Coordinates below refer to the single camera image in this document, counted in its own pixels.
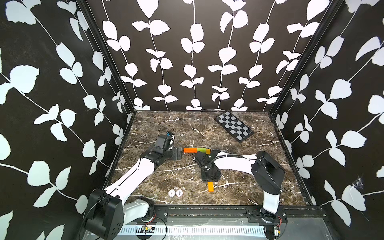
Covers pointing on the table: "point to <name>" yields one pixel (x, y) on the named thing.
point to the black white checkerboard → (234, 126)
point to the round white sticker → (171, 193)
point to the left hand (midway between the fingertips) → (176, 148)
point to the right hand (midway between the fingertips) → (205, 179)
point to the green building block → (202, 149)
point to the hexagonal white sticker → (179, 193)
